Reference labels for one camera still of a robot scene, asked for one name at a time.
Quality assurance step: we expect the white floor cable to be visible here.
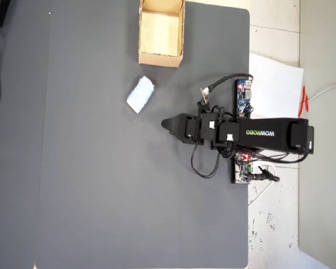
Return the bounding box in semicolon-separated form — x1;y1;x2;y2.
307;83;336;103

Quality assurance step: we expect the light blue yarn block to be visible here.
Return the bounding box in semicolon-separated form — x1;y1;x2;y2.
126;76;155;114

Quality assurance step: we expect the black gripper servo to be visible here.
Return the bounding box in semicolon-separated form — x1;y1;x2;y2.
160;113;205;146

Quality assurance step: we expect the white paper sheet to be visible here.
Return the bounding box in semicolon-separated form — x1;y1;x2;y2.
248;52;305;119

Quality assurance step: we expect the blue circuit board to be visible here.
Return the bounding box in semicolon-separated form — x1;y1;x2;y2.
234;78;255;118
236;80;254;114

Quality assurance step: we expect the white power cable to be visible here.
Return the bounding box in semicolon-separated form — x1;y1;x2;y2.
247;164;278;208

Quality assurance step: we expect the black power plug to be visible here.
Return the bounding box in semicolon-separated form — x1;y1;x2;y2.
248;165;281;183

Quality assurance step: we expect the thick black camera cable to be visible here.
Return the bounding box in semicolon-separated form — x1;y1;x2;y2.
208;73;254;94

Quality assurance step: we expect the thin black wire bundle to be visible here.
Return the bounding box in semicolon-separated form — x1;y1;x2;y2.
234;149;309;164

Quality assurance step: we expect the black camera circuit board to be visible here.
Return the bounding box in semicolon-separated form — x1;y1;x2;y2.
200;87;211;105

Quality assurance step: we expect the motor driver board red light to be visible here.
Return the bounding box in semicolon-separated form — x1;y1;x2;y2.
231;153;256;185

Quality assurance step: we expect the looped thin black servo cable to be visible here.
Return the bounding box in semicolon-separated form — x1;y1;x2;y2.
190;142;222;179

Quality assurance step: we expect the open brown cardboard box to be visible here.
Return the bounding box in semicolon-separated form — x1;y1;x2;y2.
137;0;186;68

